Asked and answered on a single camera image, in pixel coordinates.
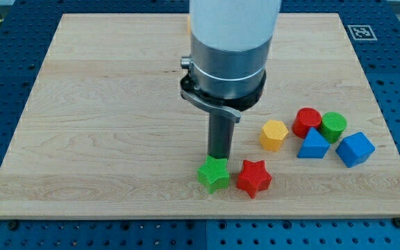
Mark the green star block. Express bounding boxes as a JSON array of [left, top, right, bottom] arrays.
[[197, 156, 230, 194]]

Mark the yellow block behind arm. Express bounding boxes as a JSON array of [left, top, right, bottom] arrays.
[[187, 15, 191, 34]]

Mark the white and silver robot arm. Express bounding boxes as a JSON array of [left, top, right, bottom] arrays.
[[181, 0, 282, 123]]

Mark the red star block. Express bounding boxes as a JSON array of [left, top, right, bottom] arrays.
[[236, 160, 273, 199]]

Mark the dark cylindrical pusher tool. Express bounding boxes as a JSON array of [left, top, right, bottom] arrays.
[[208, 113, 235, 159]]

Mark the yellow hexagon block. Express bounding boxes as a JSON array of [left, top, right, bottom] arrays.
[[259, 120, 289, 152]]

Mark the light wooden board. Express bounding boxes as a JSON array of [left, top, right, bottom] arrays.
[[0, 13, 400, 220]]

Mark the red cylinder block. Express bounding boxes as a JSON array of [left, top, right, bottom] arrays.
[[292, 107, 322, 139]]

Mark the blue triangle block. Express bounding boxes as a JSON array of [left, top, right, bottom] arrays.
[[297, 128, 330, 158]]

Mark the green cylinder block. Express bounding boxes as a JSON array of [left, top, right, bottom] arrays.
[[318, 112, 347, 144]]

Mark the blue cube block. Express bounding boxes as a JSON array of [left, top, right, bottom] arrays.
[[335, 132, 376, 168]]

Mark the white fiducial marker tag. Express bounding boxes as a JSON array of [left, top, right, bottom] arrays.
[[347, 24, 377, 41]]

